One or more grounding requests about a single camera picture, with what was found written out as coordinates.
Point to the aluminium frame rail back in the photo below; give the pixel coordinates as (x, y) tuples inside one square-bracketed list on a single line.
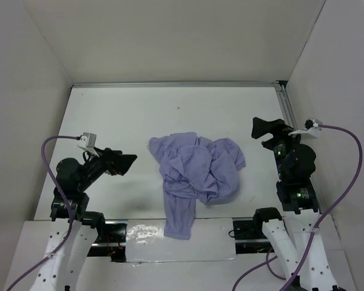
[(275, 85)]

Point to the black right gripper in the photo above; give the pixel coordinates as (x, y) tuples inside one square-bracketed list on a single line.
[(261, 127)]

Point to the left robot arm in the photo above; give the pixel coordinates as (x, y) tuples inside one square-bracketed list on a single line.
[(74, 229)]

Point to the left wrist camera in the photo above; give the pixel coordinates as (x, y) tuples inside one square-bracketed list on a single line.
[(86, 142)]

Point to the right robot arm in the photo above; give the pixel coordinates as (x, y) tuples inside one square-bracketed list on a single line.
[(295, 239)]

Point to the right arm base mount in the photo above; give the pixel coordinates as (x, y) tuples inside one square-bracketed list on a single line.
[(247, 239)]

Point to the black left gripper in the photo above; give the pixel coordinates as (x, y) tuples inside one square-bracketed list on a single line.
[(113, 163)]

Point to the lavender zip jacket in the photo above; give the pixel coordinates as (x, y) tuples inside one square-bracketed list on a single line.
[(195, 169)]

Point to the white taped front panel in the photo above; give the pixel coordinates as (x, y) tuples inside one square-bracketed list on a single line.
[(209, 241)]

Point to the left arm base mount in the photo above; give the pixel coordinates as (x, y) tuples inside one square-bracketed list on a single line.
[(113, 243)]

